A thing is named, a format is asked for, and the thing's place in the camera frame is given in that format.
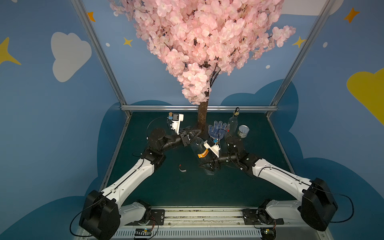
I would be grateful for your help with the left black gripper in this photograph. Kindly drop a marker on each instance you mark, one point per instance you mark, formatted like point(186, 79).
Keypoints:
point(184, 137)

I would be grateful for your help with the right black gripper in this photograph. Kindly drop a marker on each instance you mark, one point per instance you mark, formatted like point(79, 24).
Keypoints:
point(214, 162)

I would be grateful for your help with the clear bottle with black cap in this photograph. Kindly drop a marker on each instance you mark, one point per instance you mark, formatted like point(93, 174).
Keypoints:
point(197, 147)

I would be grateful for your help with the orange yellow bottle label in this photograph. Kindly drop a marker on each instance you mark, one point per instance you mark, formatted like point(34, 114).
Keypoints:
point(204, 154)

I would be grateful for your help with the clear bottle with cork stopper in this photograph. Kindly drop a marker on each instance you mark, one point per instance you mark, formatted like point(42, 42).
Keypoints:
point(170, 119)

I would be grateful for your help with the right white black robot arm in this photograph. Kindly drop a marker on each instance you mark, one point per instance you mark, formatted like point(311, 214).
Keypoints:
point(314, 202)

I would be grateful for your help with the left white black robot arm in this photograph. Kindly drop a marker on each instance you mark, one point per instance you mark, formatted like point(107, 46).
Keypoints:
point(103, 212)

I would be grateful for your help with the tall clear bottle gold stopper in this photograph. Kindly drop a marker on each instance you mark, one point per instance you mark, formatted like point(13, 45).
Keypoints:
point(233, 122)

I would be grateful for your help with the blue dotted white work glove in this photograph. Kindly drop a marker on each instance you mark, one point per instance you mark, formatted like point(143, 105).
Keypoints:
point(218, 130)

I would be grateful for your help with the small metal tin can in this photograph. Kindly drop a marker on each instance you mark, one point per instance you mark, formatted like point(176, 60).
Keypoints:
point(243, 131)

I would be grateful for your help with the right small circuit board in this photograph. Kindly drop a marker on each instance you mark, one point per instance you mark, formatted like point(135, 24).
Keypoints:
point(268, 234)

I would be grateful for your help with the small circuit board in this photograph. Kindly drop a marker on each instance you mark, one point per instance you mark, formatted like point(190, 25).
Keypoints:
point(142, 233)
point(268, 234)

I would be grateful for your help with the pink cherry blossom tree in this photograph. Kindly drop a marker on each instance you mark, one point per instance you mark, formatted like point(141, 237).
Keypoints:
point(199, 40)

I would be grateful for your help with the left small circuit board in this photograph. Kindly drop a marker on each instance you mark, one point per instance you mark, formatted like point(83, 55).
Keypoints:
point(142, 233)

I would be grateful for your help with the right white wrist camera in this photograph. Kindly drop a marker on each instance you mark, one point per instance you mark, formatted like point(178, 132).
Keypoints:
point(213, 146)

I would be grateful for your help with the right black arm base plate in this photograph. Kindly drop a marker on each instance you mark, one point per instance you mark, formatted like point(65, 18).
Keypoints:
point(259, 217)

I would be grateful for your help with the aluminium front rail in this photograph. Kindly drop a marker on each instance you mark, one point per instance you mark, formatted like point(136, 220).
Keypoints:
point(209, 223)

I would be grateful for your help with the aluminium back frame bar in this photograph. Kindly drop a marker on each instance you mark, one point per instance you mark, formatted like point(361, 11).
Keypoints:
point(194, 108)

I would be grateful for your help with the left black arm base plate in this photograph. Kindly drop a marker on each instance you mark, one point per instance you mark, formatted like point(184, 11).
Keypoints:
point(156, 217)

